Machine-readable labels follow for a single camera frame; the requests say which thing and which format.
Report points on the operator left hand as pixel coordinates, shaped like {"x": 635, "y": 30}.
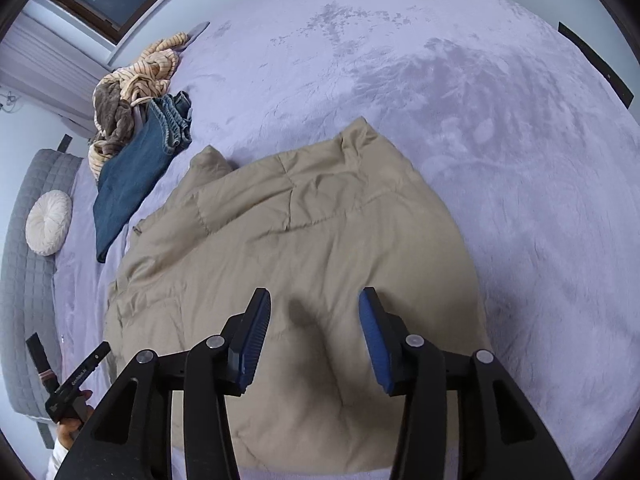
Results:
{"x": 67, "y": 428}

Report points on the tan striped knit garment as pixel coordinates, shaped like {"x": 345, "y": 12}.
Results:
{"x": 146, "y": 78}

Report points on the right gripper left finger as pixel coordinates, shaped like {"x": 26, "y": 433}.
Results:
{"x": 245, "y": 334}

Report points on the lavender plush bed blanket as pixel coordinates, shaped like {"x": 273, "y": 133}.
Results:
{"x": 522, "y": 139}

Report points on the round white pleated cushion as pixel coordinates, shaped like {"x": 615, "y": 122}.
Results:
{"x": 48, "y": 222}

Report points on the brown fuzzy garment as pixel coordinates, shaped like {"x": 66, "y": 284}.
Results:
{"x": 113, "y": 119}

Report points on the grey window curtain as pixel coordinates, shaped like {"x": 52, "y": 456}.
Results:
{"x": 47, "y": 70}

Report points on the beige puffer jacket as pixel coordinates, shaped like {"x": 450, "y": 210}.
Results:
{"x": 313, "y": 226}

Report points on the folded blue jeans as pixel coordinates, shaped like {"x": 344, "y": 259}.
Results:
{"x": 130, "y": 176}

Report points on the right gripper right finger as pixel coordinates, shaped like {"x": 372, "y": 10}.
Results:
{"x": 385, "y": 334}

